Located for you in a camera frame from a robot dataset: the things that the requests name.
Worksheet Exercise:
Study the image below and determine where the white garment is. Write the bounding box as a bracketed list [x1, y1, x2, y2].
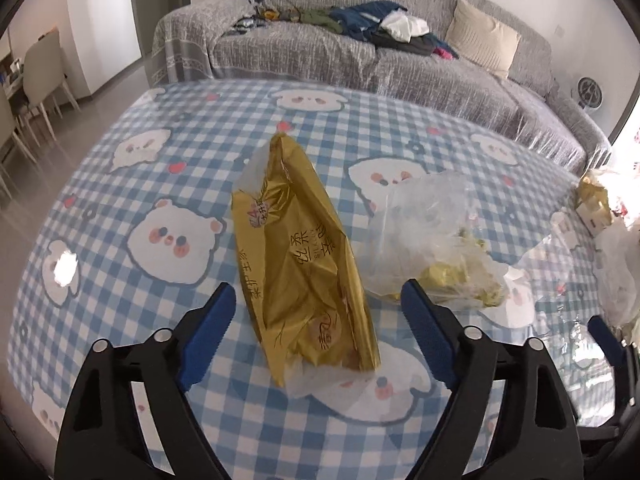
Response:
[381, 12, 430, 41]

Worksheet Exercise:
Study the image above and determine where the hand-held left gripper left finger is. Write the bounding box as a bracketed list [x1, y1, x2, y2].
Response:
[54, 281, 237, 480]

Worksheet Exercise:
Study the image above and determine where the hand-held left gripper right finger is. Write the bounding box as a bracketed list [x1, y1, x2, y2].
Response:
[401, 279, 583, 480]

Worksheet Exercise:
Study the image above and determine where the beige dining chair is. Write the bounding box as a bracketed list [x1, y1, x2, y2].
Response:
[24, 27, 81, 142]
[0, 90, 37, 202]

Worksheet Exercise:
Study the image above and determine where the black garment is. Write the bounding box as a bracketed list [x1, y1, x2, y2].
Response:
[372, 30, 451, 57]

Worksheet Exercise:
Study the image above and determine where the white floor fan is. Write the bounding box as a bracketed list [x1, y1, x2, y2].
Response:
[575, 76, 602, 112]

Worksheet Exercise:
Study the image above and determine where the cream pillow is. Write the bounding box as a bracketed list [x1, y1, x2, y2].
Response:
[445, 0, 522, 80]

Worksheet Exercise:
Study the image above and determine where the blue checked bear tablecloth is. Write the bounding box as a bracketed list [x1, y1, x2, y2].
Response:
[10, 77, 640, 480]

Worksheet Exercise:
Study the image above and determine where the clear bag of yellow wrappers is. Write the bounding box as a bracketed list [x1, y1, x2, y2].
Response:
[360, 170, 527, 312]

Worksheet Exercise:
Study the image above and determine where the gold snack bag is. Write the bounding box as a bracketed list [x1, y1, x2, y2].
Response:
[231, 132, 382, 401]

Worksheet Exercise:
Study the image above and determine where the gold tissue box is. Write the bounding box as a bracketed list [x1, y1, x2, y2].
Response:
[575, 172, 617, 237]

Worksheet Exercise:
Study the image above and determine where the grey covered sofa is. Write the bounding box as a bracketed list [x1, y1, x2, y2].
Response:
[150, 0, 613, 177]

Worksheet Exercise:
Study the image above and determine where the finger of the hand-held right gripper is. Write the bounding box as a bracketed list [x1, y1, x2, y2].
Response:
[587, 315, 640, 428]

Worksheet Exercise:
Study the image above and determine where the green garment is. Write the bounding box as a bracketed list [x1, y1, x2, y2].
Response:
[299, 9, 346, 34]

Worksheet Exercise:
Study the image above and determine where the white plastic bag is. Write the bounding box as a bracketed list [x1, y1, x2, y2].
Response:
[595, 225, 640, 327]

